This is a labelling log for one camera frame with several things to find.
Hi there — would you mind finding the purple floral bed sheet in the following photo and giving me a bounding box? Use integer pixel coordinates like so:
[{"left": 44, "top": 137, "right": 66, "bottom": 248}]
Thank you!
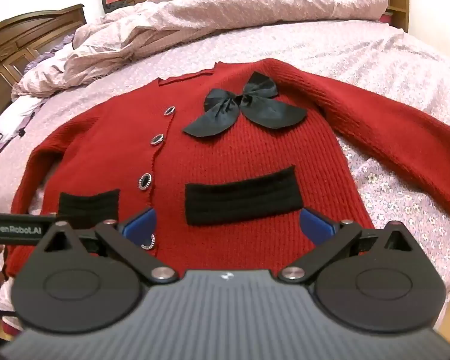
[{"left": 0, "top": 19, "right": 450, "bottom": 331}]

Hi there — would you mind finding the purple ruffled pillow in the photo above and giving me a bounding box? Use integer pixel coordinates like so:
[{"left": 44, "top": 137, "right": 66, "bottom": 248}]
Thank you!
[{"left": 0, "top": 32, "right": 76, "bottom": 158}]

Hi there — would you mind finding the red knit cardigan black bow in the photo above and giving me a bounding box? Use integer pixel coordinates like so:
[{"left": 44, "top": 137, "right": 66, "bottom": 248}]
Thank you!
[{"left": 5, "top": 58, "right": 450, "bottom": 278}]

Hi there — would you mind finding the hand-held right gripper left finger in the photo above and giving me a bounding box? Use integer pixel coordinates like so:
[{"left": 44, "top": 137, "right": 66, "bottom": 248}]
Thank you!
[{"left": 35, "top": 207, "right": 181, "bottom": 284}]

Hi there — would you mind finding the dark wooden headboard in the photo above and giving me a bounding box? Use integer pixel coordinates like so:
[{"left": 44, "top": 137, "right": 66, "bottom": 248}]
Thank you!
[{"left": 0, "top": 4, "right": 87, "bottom": 128}]

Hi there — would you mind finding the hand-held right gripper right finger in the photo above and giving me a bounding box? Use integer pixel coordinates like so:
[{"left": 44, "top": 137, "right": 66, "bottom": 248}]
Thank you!
[{"left": 278, "top": 207, "right": 417, "bottom": 283}]

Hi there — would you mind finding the pink floral duvet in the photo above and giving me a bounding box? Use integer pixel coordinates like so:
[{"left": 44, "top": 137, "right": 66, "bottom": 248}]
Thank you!
[{"left": 11, "top": 0, "right": 391, "bottom": 98}]

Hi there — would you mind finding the black cable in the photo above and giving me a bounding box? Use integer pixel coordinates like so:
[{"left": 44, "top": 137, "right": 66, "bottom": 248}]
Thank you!
[{"left": 0, "top": 128, "right": 27, "bottom": 154}]

